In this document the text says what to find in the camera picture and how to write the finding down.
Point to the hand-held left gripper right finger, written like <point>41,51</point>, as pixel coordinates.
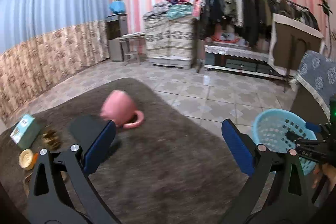
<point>237,145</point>

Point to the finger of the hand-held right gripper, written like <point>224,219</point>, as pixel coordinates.
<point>302,138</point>
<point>313,126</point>

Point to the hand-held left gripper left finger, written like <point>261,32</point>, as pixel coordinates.
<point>101,144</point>

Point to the light blue plastic basket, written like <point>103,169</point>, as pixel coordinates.
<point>273,129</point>

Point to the person's right hand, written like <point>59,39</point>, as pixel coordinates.
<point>327,176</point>

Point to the dark brown armchair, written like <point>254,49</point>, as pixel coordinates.
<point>307,102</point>

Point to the pink mug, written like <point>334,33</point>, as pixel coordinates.
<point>118,108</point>

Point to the blue patterned fringed cloth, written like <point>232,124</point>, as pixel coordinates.
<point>317,74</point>

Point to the brown shaggy rug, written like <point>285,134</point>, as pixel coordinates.
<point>170,174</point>

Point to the teal tissue box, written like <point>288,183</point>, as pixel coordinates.
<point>26,134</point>

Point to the low glass door cabinet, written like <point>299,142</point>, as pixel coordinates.
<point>241,65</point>

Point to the metal clothes rack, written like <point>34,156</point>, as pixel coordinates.
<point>198,66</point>

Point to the white lace cloth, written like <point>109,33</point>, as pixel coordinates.
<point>236,52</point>

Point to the grey water dispenser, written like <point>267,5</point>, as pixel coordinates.
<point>115,40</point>

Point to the pink toy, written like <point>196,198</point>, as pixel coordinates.
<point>225,36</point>

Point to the small round table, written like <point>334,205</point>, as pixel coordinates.
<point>131,35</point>

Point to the cloth covered storage cabinet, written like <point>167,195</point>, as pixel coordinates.
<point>168,37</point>

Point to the row of hanging clothes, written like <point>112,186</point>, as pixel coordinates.
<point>236,11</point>

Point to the blue covered water bottle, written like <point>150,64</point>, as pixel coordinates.
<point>117,7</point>

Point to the pink hanging bag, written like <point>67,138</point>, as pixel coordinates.
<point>198,7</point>

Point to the blue and floral curtain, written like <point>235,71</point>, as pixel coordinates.
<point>52,3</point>

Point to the pile of clothes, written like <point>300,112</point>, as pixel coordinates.
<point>168,10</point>

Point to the brown panel white frame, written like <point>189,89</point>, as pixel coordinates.
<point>294,45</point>

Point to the metal frame stool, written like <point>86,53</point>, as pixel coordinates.
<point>131,53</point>

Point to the dark wall ornament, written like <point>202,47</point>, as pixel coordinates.
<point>326,6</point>

